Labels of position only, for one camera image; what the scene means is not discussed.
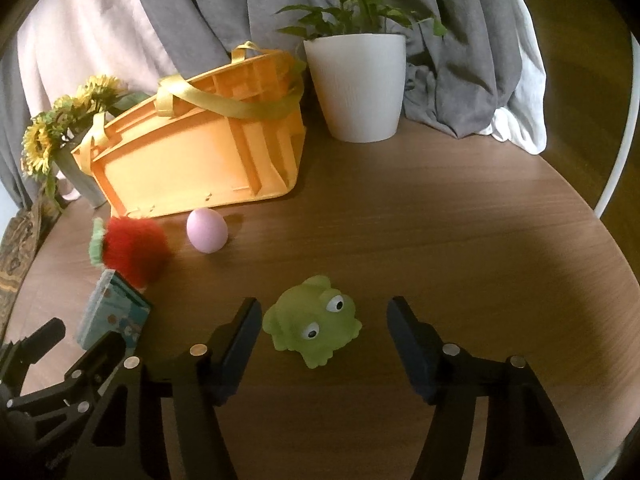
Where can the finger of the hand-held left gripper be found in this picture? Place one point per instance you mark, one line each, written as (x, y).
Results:
(45, 332)
(95, 360)

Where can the sunflower bouquet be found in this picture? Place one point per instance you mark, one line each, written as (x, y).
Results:
(55, 120)

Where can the grey curtain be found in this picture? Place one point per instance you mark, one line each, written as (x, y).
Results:
(12, 125)
(465, 35)

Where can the white plant pot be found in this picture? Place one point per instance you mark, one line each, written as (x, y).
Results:
(357, 87)

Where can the white sheer curtain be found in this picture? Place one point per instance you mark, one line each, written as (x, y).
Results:
(520, 115)

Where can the red strawberry plush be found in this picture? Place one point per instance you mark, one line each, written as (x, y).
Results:
(132, 250)

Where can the grey-green ribbed vase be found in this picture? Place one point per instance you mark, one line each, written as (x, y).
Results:
(82, 182)

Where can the orange plastic crate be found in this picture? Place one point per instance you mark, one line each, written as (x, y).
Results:
(190, 165)

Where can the green frog toy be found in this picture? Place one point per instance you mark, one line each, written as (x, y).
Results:
(307, 317)

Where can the small white box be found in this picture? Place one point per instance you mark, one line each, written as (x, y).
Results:
(112, 310)

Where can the pink curtain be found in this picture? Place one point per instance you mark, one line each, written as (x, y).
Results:
(90, 25)

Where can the green leafy plant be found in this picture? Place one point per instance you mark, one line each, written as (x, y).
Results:
(357, 5)

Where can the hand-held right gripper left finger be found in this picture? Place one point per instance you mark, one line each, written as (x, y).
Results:
(240, 345)

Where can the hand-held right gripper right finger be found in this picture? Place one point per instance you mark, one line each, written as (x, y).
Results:
(412, 350)

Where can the pink egg toy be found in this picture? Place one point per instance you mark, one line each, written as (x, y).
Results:
(206, 231)

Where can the white curved pole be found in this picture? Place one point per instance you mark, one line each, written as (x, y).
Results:
(622, 150)

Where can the brown patterned cloth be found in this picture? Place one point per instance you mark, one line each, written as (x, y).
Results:
(22, 255)

